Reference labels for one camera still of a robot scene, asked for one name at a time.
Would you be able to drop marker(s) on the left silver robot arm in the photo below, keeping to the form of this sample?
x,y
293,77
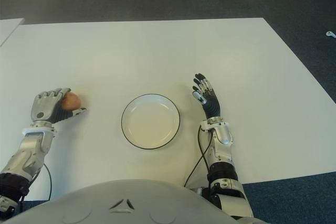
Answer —
x,y
29,150

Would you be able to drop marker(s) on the white neighbouring table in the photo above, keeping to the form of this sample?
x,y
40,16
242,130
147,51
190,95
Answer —
x,y
8,28

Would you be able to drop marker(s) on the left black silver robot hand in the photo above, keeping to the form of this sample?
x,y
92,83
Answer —
x,y
46,107

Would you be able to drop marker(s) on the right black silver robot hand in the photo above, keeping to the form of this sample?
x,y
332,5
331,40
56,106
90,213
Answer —
x,y
212,103

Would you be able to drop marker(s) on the white plate with black rim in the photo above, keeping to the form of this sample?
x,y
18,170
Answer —
x,y
151,125

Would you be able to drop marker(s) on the grey robot torso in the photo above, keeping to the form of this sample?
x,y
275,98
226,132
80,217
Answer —
x,y
126,203

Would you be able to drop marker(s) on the small white floor object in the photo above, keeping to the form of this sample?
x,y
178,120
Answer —
x,y
330,34

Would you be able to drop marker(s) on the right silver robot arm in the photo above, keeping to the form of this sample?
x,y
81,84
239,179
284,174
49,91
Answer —
x,y
225,155

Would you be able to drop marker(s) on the red yellow apple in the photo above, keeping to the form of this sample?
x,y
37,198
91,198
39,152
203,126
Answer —
x,y
72,101

